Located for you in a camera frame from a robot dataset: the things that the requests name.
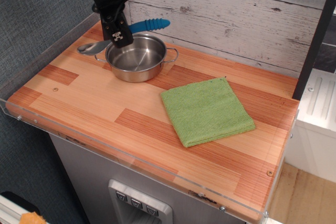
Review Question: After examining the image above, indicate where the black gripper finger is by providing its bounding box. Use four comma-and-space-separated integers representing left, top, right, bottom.
106, 19, 134, 48

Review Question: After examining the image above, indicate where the blue handled metal spoon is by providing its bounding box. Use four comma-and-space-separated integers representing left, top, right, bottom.
77, 18, 170, 56

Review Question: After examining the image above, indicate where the stainless steel pot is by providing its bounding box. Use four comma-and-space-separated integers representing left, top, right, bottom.
103, 34, 179, 83

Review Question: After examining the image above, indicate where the green folded cloth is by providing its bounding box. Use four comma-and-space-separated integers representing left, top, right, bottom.
161, 77, 255, 147

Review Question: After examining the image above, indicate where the clear acrylic edge guard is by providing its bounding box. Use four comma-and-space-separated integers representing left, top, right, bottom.
1, 17, 298, 223

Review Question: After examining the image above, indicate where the grey toy fridge cabinet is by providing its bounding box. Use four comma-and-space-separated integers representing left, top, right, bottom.
50, 135, 243, 223

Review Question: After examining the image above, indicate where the silver dispenser button panel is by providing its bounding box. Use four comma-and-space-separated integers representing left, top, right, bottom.
108, 179, 173, 223

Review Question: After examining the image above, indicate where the black and orange object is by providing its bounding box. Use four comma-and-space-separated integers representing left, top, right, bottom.
1, 191, 48, 224

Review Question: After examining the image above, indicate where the white toy sink unit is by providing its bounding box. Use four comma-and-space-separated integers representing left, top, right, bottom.
285, 69, 335, 182

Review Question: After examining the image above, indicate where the black vertical post right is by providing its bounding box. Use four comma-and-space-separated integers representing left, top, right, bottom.
292, 0, 335, 101

